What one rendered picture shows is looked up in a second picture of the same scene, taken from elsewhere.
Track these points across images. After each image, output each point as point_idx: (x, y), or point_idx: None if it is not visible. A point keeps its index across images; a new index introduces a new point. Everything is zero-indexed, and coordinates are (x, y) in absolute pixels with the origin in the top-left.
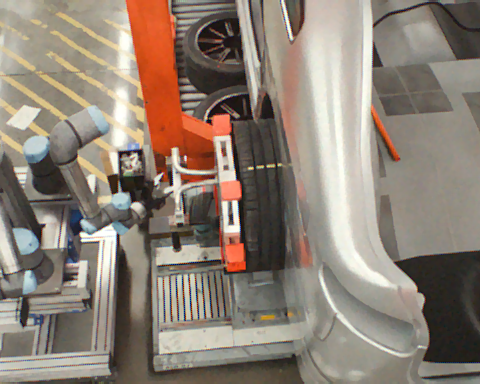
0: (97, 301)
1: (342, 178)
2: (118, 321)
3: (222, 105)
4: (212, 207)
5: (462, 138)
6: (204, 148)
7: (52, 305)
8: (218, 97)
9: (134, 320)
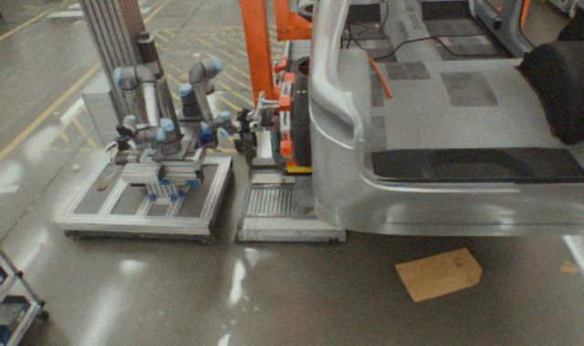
0: (210, 193)
1: (322, 50)
2: (223, 213)
3: None
4: (278, 123)
5: (434, 90)
6: None
7: (178, 173)
8: None
9: (233, 213)
